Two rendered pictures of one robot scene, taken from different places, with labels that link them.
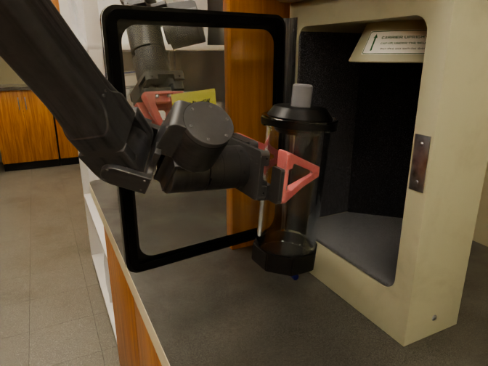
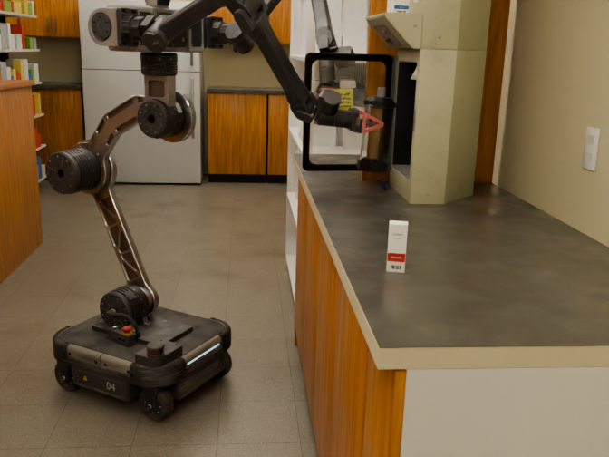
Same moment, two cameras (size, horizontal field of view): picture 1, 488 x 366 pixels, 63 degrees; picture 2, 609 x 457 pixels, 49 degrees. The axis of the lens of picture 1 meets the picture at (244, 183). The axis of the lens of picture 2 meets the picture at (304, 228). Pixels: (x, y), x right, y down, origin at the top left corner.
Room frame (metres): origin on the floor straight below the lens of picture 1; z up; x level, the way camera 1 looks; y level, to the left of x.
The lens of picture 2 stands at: (-1.58, -0.66, 1.40)
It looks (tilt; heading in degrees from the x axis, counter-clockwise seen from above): 15 degrees down; 21
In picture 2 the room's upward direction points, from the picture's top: 2 degrees clockwise
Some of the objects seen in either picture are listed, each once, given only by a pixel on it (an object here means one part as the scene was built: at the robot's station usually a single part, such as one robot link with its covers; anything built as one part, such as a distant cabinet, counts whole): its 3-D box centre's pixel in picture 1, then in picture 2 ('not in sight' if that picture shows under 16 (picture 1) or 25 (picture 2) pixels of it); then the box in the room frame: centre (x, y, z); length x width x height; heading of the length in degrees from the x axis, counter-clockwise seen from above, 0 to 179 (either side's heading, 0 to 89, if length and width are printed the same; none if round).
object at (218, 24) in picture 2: not in sight; (222, 33); (0.84, 0.65, 1.45); 0.09 x 0.08 x 0.12; 174
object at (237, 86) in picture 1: (207, 141); (346, 113); (0.65, 0.06, 1.19); 0.30 x 0.01 x 0.40; 123
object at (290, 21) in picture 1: (285, 132); (391, 113); (0.73, -0.08, 1.19); 0.03 x 0.02 x 0.39; 27
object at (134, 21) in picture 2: not in sight; (135, 27); (0.34, 0.70, 1.45); 0.09 x 0.08 x 0.12; 174
